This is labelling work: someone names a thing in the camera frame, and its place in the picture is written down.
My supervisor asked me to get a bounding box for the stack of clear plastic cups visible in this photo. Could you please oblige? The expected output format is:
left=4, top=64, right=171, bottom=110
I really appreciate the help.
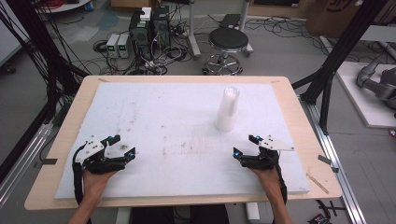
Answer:
left=215, top=86, right=241, bottom=133

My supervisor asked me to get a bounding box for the person's right hand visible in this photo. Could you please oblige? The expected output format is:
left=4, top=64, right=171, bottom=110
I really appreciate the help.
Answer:
left=249, top=166, right=283, bottom=201

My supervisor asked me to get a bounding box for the thin wooden stick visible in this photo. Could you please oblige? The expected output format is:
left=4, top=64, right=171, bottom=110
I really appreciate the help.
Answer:
left=305, top=173, right=330, bottom=195

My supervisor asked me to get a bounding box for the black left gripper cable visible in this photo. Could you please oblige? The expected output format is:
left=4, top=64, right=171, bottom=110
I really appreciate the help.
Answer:
left=71, top=144, right=86, bottom=207

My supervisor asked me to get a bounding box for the white platform board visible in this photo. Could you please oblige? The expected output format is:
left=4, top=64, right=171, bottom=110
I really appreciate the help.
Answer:
left=335, top=61, right=396, bottom=130

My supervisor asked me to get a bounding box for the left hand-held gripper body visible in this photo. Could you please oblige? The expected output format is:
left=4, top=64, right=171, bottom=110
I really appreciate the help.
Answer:
left=73, top=136, right=132, bottom=175

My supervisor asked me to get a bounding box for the aluminium floor rail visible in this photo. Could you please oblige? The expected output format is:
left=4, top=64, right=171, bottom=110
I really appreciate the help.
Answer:
left=0, top=121, right=54, bottom=209
left=299, top=95, right=369, bottom=224

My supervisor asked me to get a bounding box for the grey bench power supply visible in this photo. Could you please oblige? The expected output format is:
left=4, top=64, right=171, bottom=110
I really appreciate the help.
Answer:
left=106, top=33, right=121, bottom=59
left=117, top=33, right=133, bottom=59

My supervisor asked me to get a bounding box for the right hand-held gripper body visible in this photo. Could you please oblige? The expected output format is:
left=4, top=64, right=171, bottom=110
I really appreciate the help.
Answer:
left=240, top=134, right=295, bottom=172

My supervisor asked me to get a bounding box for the white table leg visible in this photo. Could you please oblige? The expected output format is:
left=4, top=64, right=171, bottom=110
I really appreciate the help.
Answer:
left=245, top=203, right=262, bottom=224

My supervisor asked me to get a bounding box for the black round stool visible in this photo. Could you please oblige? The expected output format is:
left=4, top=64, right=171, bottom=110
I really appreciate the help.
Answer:
left=202, top=26, right=250, bottom=77

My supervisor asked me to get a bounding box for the brown cardboard box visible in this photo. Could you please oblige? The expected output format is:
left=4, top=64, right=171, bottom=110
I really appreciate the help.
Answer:
left=305, top=0, right=364, bottom=39

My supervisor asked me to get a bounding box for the black computer tower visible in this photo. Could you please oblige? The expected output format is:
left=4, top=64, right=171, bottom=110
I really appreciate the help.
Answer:
left=128, top=10, right=154, bottom=61
left=151, top=5, right=172, bottom=49

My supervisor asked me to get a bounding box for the white foam mat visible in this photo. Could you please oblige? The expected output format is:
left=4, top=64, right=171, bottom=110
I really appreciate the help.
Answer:
left=53, top=81, right=311, bottom=201

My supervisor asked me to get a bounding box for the person's left hand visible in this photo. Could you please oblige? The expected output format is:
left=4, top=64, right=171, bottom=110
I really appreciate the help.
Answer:
left=81, top=167, right=119, bottom=203

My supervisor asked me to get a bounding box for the black metal frame post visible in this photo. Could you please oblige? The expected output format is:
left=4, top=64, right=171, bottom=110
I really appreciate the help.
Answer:
left=291, top=0, right=390, bottom=135
left=0, top=0, right=90, bottom=185

